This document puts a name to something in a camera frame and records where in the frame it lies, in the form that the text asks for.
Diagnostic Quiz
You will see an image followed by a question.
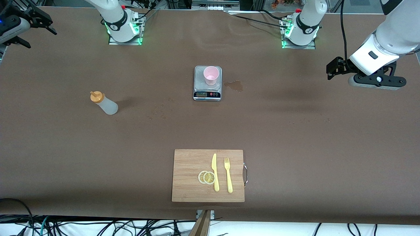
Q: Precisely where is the translucent sauce bottle orange cap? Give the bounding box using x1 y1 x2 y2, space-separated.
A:
90 91 118 115

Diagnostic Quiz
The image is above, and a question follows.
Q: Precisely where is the pink plastic cup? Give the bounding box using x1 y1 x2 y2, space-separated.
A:
203 66 220 86

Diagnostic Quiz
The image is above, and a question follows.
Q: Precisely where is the brown table cover sheet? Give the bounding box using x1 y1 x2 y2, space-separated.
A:
0 6 420 226

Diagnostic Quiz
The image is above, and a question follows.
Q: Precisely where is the grey power strip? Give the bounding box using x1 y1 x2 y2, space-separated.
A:
192 0 240 11

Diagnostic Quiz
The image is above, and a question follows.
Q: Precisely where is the silver digital kitchen scale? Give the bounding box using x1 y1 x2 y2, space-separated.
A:
193 66 222 102

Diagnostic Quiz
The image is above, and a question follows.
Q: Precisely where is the yellow plastic fork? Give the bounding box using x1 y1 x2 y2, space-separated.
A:
224 157 233 193

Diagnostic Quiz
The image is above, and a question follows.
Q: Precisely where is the yellow plastic knife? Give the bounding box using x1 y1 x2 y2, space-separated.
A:
212 153 220 192

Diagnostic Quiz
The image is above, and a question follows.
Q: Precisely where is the wooden beam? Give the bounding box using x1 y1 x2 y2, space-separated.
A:
189 210 212 236

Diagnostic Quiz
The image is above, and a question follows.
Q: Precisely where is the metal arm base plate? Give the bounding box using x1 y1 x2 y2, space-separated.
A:
282 18 316 49
108 15 144 46

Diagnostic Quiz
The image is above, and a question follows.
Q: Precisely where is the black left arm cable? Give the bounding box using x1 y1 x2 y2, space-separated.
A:
340 0 349 62

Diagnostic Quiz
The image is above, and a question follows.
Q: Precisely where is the black base cable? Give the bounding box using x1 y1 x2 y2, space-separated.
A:
230 13 285 29
261 9 289 23
139 8 159 22

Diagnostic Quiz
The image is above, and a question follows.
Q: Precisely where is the wooden cutting board metal handle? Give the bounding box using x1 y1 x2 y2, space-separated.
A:
171 149 248 203

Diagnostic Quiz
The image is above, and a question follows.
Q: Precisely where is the teal floor cable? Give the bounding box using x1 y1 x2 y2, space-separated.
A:
39 216 50 236

